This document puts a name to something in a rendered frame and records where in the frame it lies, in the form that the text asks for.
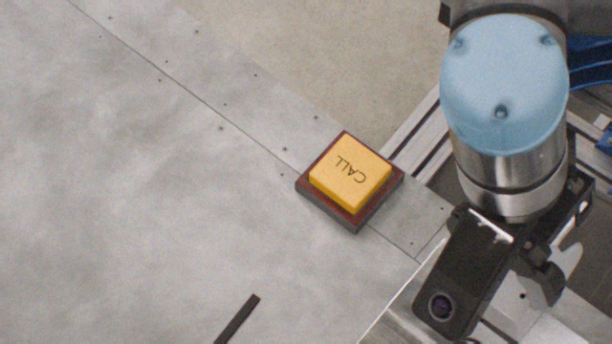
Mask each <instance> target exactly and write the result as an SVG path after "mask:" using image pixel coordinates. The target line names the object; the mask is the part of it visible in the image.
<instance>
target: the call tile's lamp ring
mask: <svg viewBox="0 0 612 344"><path fill-rule="evenodd" d="M344 134H348V135H349V136H351V138H352V139H353V140H355V141H356V142H358V143H359V144H361V145H362V146H363V147H365V148H366V149H367V150H370V151H371V152H373V153H374V154H375V155H377V156H378V157H379V158H381V159H382V160H384V161H385V162H387V163H388V164H390V165H391V171H392V172H394V174H393V175H392V176H391V178H390V179H389V180H388V181H387V183H386V184H385V185H384V186H383V188H382V189H381V190H380V191H379V192H378V193H377V194H376V196H375V197H374V198H373V199H372V200H371V201H370V202H368V203H367V205H366V206H365V207H364V208H363V209H362V210H361V211H360V213H359V214H358V215H357V216H356V217H355V218H354V217H353V216H352V215H350V214H349V213H348V212H346V211H345V210H344V209H342V208H341V207H340V206H338V205H337V204H335V203H334V202H333V201H331V200H330V199H329V198H327V197H326V196H325V195H322V194H321V193H320V192H318V191H317V190H316V189H314V188H313V187H312V186H310V185H309V184H308V183H306V181H305V180H306V179H307V178H308V177H309V172H310V171H311V170H312V169H313V168H314V167H315V166H316V165H317V164H318V162H319V161H320V160H321V159H322V158H323V157H325V156H326V155H327V154H328V153H329V152H330V151H331V149H332V148H333V147H334V146H335V145H336V144H337V143H338V142H339V141H340V140H341V139H342V136H343V135H344ZM403 173H404V172H403V171H402V170H401V169H399V168H398V167H396V166H395V165H394V164H392V163H391V162H390V161H388V160H386V159H385V158H384V157H382V156H381V155H380V154H378V153H377V152H375V151H374V150H373V149H371V148H370V147H367V146H366V145H365V144H363V143H362V142H361V141H359V140H357V139H356V138H355V136H353V135H352V134H351V133H349V132H348V131H346V130H345V129H343V130H342V131H341V132H340V133H339V134H338V137H337V138H336V139H335V140H334V141H333V142H332V143H331V144H330V145H329V146H328V147H327V148H326V149H325V151H323V152H322V153H321V154H320V155H319V156H318V157H317V158H316V159H315V160H314V161H313V163H312V164H311V165H310V166H309V167H308V168H307V169H306V170H305V171H304V172H303V173H302V174H301V176H300V177H299V178H298V179H297V180H296V181H295V182H296V183H297V184H299V185H300V186H301V187H303V188H304V189H305V190H307V191H308V192H309V193H311V194H312V195H313V196H315V197H316V198H317V199H319V200H320V201H321V202H323V203H324V204H327V205H328V206H329V207H331V208H332V209H333V210H335V211H336V212H337V213H338V214H339V215H340V216H342V217H343V218H344V219H346V220H347V221H348V222H350V223H351V224H352V225H354V227H357V226H358V223H359V222H360V221H361V220H362V219H363V218H364V217H365V215H366V214H367V213H368V212H370V211H371V210H372V209H373V207H374V206H375V205H376V204H377V203H378V202H379V201H380V200H381V198H382V197H383V196H384V195H385V194H386V193H387V192H388V190H389V189H390V188H391V187H392V186H393V185H394V184H395V182H396V181H397V180H398V179H399V178H400V177H401V176H402V175H403Z"/></svg>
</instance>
